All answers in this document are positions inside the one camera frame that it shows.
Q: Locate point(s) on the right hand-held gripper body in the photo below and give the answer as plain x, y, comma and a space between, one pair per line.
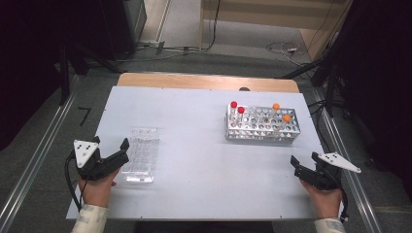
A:
320, 176

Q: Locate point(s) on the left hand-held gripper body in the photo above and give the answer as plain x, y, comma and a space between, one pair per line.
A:
97, 166

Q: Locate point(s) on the clear plastic tube rack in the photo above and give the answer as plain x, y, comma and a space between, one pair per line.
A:
142, 152

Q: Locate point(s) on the orange cap test tube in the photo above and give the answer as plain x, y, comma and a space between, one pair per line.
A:
276, 106
286, 118

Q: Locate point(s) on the metal test tube rack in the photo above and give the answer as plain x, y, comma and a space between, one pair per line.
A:
259, 127

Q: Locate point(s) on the red cap test tube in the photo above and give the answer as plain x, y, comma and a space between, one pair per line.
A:
233, 108
241, 113

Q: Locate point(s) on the person's left hand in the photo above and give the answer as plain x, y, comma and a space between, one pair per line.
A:
95, 192

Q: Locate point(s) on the person's right hand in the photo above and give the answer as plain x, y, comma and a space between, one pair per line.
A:
327, 202

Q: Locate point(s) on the black metal stand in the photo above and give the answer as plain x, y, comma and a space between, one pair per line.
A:
64, 74
330, 84

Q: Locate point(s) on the dark cabinet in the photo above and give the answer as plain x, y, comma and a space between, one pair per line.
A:
129, 22

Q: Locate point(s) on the light wooden cabinet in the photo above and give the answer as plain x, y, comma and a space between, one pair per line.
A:
268, 16

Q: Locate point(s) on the metal floor rail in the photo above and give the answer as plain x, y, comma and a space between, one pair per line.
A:
35, 155
346, 181

